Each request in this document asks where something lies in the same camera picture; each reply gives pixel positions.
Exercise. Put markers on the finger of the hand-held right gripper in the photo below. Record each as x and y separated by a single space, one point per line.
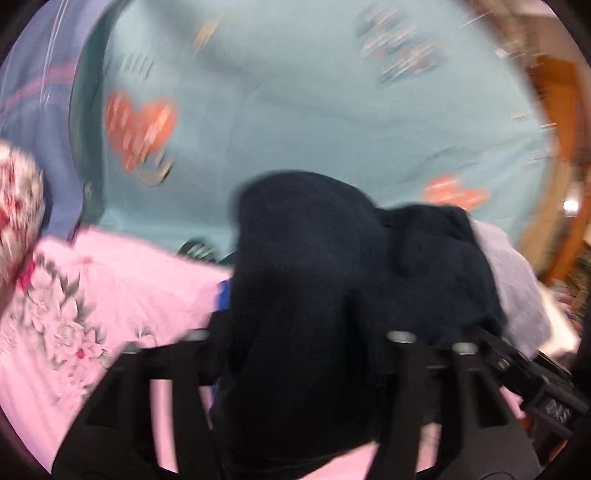
503 357

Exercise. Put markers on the pink floral blanket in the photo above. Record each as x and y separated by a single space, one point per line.
115 286

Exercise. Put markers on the blue striped cloth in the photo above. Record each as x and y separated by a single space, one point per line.
37 115

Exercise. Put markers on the wooden bed frame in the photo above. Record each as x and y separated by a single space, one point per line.
554 138

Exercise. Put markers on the dark navy pants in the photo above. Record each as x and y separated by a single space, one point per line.
300 277

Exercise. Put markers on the teal heart print pillow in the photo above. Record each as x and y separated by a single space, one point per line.
300 92

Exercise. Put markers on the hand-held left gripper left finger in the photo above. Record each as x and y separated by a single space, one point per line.
189 415

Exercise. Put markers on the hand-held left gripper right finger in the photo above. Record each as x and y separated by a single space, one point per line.
401 392

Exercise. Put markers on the red and white patterned blanket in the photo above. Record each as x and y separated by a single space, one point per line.
18 207

